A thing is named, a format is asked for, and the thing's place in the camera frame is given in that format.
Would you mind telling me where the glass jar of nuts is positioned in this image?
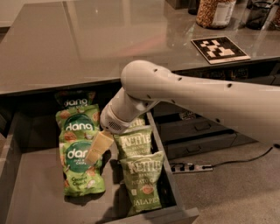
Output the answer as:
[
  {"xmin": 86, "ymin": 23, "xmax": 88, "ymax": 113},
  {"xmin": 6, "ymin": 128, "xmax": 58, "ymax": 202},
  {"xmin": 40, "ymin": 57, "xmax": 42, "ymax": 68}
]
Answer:
[{"xmin": 196, "ymin": 0, "xmax": 236, "ymax": 29}]

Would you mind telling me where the open grey top drawer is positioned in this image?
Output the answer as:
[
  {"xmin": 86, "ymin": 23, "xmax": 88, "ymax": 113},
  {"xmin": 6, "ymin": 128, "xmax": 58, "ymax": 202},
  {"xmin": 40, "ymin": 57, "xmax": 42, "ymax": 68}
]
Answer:
[{"xmin": 0, "ymin": 93, "xmax": 199, "ymax": 224}]

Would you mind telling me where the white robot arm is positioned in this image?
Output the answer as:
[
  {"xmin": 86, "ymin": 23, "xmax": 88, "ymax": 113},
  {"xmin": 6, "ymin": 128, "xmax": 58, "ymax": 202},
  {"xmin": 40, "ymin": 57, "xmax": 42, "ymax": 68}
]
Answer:
[{"xmin": 86, "ymin": 60, "xmax": 280, "ymax": 165}]

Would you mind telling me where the middle right grey drawer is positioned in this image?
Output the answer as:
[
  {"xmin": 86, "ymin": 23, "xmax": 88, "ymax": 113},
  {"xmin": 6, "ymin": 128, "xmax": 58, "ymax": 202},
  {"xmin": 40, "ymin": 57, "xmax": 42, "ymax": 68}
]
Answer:
[{"xmin": 155, "ymin": 112, "xmax": 228, "ymax": 142}]

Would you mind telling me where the black white fiducial marker tile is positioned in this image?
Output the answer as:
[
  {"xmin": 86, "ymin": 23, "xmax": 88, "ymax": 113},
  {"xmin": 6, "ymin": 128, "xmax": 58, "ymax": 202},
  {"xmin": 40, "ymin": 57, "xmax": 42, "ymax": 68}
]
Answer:
[{"xmin": 191, "ymin": 36, "xmax": 250, "ymax": 65}]

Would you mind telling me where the lower right grey drawer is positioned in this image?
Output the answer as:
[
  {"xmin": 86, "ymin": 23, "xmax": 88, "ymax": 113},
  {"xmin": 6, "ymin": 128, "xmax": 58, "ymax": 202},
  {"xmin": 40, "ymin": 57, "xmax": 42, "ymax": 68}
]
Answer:
[{"xmin": 164, "ymin": 134, "xmax": 236, "ymax": 159}]

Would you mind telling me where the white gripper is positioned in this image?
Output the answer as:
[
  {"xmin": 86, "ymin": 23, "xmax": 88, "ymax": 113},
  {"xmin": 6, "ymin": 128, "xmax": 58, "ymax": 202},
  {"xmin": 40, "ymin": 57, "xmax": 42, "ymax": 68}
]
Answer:
[{"xmin": 85, "ymin": 103, "xmax": 130, "ymax": 165}]

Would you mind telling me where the black power cable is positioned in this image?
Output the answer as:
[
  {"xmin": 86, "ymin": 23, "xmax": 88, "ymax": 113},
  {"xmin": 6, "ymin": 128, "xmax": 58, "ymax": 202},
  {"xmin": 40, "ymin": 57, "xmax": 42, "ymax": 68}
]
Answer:
[{"xmin": 212, "ymin": 143, "xmax": 280, "ymax": 169}]

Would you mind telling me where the green dang chip bag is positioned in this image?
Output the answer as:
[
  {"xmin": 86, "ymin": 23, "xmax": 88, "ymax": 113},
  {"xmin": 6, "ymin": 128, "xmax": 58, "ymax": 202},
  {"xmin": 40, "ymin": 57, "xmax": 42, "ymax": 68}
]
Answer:
[
  {"xmin": 54, "ymin": 90, "xmax": 95, "ymax": 109},
  {"xmin": 56, "ymin": 104, "xmax": 100, "ymax": 131},
  {"xmin": 59, "ymin": 129, "xmax": 109, "ymax": 198}
]

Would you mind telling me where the front Kettle jalapeno chip bag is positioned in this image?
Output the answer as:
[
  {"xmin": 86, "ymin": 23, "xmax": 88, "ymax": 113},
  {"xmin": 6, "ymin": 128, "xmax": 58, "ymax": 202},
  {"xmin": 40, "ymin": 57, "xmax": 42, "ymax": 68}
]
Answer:
[{"xmin": 120, "ymin": 151, "xmax": 164, "ymax": 216}]

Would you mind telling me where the grey power strip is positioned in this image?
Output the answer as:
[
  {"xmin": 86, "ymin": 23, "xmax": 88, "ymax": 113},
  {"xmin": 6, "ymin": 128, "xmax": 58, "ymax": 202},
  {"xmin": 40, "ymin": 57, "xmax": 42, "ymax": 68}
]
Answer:
[{"xmin": 171, "ymin": 164, "xmax": 213, "ymax": 174}]

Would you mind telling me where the dark glass cup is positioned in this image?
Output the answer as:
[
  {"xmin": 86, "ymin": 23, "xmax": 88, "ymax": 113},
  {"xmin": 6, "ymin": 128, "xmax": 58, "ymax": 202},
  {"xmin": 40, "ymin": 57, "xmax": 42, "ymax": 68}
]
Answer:
[{"xmin": 245, "ymin": 0, "xmax": 273, "ymax": 30}]

